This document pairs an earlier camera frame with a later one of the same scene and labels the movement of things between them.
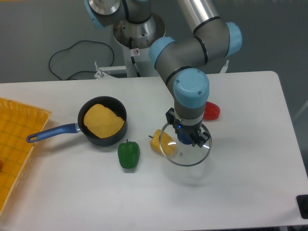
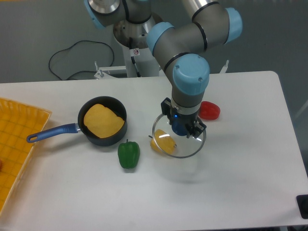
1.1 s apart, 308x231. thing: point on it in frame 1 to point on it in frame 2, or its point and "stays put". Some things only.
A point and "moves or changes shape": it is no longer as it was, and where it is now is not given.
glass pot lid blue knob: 181,154 moves or changes shape
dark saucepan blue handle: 117,105 stays put
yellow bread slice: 102,122 stays put
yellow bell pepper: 168,143 stays put
